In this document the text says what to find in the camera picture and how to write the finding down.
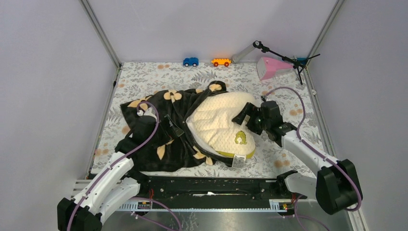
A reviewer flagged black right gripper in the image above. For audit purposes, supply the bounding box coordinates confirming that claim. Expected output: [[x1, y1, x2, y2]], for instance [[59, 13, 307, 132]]
[[231, 103, 270, 136]]

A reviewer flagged black floral plush pillowcase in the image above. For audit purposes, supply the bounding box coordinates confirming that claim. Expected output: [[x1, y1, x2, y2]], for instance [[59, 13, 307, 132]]
[[120, 81, 232, 172]]

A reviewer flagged white quilted pillow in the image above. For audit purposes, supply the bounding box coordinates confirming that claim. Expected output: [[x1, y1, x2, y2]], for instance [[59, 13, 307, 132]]
[[186, 91, 259, 159]]

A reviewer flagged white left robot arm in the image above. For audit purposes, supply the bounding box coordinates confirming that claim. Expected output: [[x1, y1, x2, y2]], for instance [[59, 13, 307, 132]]
[[57, 115, 185, 231]]

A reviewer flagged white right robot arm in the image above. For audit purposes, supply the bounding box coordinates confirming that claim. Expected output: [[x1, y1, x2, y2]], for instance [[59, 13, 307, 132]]
[[232, 101, 363, 215]]

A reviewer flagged yellow patch on pillow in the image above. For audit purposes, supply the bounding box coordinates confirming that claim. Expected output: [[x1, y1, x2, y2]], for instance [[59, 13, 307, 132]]
[[234, 131, 247, 145]]

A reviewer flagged floral patterned table mat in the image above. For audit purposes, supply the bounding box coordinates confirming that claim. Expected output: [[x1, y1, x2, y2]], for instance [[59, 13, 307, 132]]
[[89, 63, 332, 178]]

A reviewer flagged pink and white iron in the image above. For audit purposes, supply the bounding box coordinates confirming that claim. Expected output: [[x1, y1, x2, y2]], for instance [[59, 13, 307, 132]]
[[256, 57, 293, 80]]

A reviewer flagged white care label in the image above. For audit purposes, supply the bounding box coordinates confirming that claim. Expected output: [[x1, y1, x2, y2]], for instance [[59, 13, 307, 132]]
[[231, 154, 246, 168]]

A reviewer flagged orange toy car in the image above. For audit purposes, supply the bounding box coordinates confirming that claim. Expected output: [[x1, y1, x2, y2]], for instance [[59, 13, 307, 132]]
[[211, 58, 231, 67]]

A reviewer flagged grey metal cylinder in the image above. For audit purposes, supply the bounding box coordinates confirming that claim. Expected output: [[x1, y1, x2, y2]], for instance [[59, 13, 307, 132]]
[[231, 43, 256, 64]]

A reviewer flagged black tripod stand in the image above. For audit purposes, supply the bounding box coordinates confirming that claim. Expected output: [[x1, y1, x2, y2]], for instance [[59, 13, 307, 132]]
[[252, 40, 320, 85]]

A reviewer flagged blue toy car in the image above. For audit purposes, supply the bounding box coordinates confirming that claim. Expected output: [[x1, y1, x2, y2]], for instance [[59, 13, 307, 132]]
[[183, 57, 199, 67]]

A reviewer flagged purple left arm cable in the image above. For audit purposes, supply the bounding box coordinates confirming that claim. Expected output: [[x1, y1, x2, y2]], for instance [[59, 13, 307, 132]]
[[66, 101, 160, 231]]

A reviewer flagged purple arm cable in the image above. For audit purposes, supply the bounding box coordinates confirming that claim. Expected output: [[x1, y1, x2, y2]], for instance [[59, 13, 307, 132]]
[[262, 87, 363, 212], [66, 101, 160, 231]]

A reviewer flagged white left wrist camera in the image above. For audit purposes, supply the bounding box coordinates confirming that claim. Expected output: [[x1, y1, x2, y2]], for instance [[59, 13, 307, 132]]
[[137, 104, 156, 119]]

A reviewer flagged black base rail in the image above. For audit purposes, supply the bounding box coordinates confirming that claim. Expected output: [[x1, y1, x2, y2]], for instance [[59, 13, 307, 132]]
[[136, 176, 299, 211]]

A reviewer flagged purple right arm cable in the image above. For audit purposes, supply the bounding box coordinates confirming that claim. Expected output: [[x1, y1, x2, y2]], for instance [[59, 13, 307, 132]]
[[262, 87, 363, 212]]

